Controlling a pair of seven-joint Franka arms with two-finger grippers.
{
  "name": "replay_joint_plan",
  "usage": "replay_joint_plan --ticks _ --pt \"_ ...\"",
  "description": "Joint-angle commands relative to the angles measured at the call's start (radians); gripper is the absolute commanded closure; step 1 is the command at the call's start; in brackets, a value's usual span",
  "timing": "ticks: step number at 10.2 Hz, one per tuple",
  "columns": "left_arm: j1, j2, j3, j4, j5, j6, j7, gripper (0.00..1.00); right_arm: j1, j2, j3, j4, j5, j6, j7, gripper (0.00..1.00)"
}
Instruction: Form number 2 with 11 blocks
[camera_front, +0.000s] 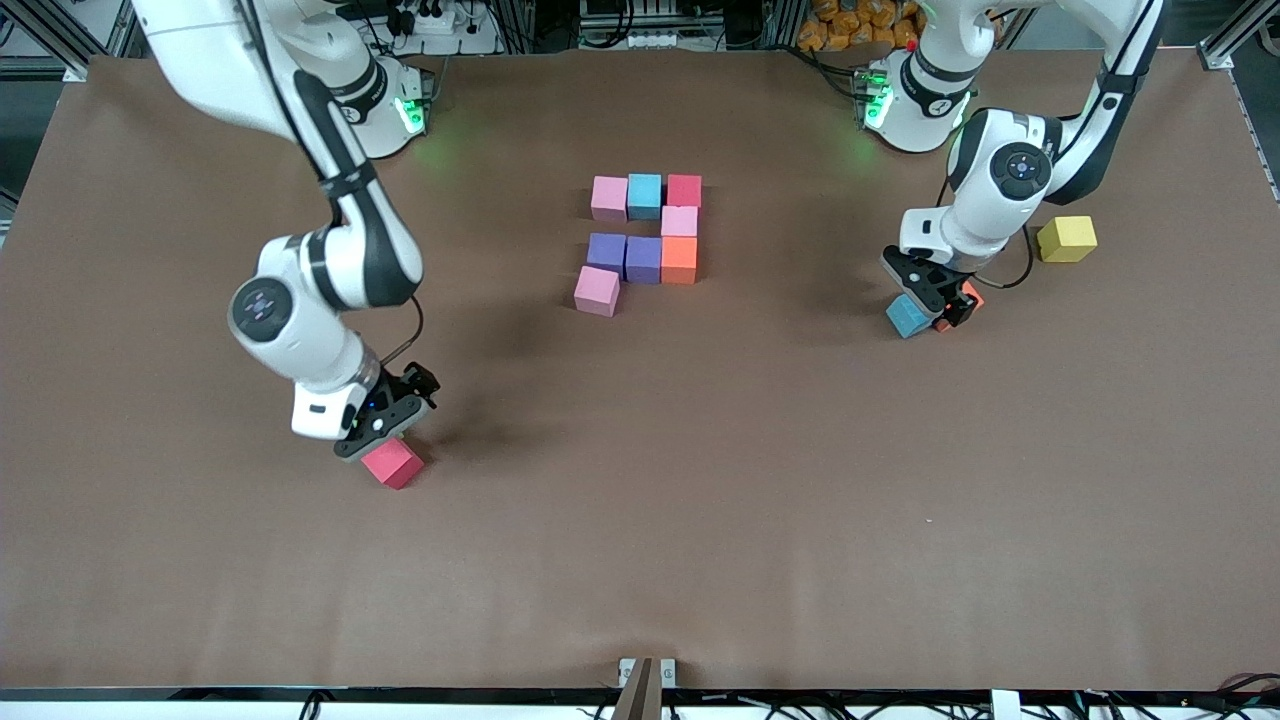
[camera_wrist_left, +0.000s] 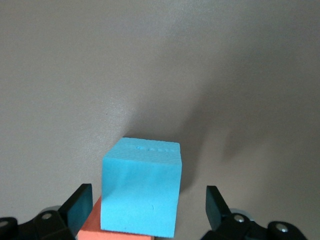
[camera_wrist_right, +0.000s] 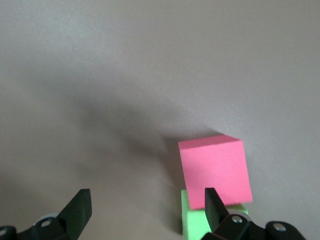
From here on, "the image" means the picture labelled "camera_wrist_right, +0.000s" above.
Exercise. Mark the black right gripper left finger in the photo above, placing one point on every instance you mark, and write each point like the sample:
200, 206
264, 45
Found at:
62, 225

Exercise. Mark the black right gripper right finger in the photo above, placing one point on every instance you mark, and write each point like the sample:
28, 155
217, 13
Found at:
237, 230

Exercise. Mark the red foam cube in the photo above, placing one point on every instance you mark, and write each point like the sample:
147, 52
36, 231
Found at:
215, 167

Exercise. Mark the green foam cube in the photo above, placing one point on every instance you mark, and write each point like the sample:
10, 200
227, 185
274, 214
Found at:
195, 222

